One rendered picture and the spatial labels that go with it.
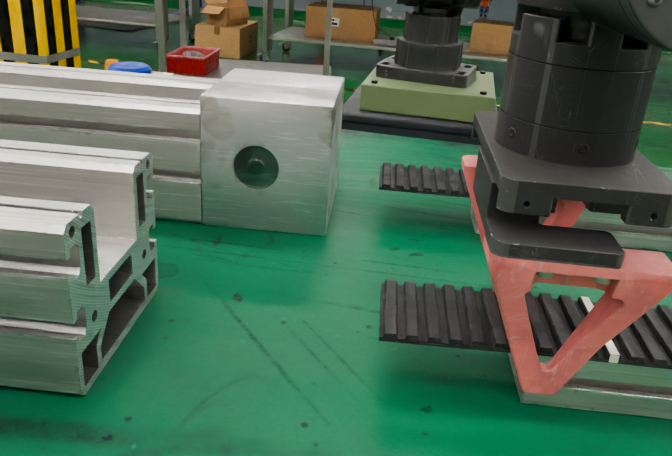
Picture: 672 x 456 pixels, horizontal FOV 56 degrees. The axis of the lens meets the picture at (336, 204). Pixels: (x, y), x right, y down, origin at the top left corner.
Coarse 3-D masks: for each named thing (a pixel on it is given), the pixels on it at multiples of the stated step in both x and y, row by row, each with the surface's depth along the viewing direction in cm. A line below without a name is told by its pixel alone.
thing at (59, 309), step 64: (0, 192) 33; (64, 192) 33; (128, 192) 32; (0, 256) 27; (64, 256) 26; (128, 256) 32; (0, 320) 29; (64, 320) 27; (128, 320) 34; (0, 384) 29; (64, 384) 28
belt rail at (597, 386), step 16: (512, 368) 32; (592, 368) 29; (608, 368) 29; (624, 368) 29; (640, 368) 29; (656, 368) 29; (576, 384) 30; (592, 384) 30; (608, 384) 30; (624, 384) 30; (640, 384) 29; (656, 384) 29; (528, 400) 30; (544, 400) 30; (560, 400) 30; (576, 400) 30; (592, 400) 30; (608, 400) 30; (624, 400) 30; (640, 400) 29; (656, 400) 29; (656, 416) 30
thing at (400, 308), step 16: (384, 288) 33; (400, 288) 33; (416, 288) 33; (384, 304) 32; (400, 304) 32; (416, 304) 31; (384, 320) 30; (400, 320) 30; (416, 320) 30; (384, 336) 29; (400, 336) 29; (416, 336) 29
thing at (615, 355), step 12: (576, 300) 33; (588, 300) 33; (588, 312) 32; (624, 336) 30; (600, 348) 29; (612, 348) 29; (624, 348) 29; (636, 348) 29; (612, 360) 28; (624, 360) 28; (636, 360) 28
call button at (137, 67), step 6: (108, 66) 60; (114, 66) 59; (120, 66) 59; (126, 66) 60; (132, 66) 60; (138, 66) 60; (144, 66) 60; (138, 72) 59; (144, 72) 60; (150, 72) 61
